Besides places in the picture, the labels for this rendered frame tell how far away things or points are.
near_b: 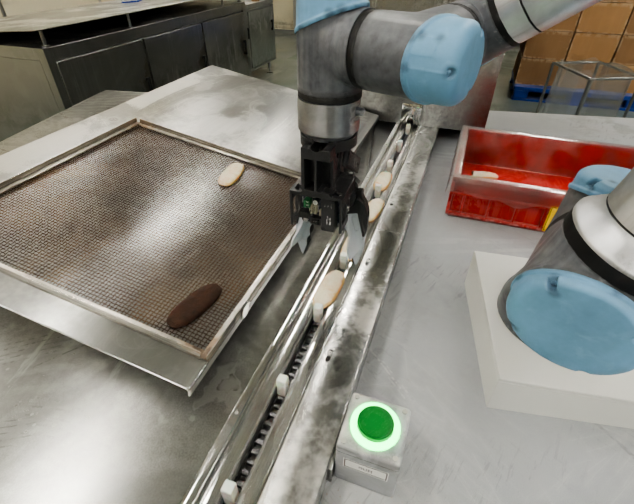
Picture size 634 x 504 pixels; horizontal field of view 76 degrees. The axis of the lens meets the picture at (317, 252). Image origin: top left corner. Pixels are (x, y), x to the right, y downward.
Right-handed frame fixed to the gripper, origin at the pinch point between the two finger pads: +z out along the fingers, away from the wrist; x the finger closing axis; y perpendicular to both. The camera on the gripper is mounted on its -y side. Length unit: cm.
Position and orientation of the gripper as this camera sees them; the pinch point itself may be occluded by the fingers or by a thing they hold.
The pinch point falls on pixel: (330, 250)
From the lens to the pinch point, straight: 63.8
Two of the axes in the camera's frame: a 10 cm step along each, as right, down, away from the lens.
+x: 9.4, 2.1, -2.6
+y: -3.3, 5.8, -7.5
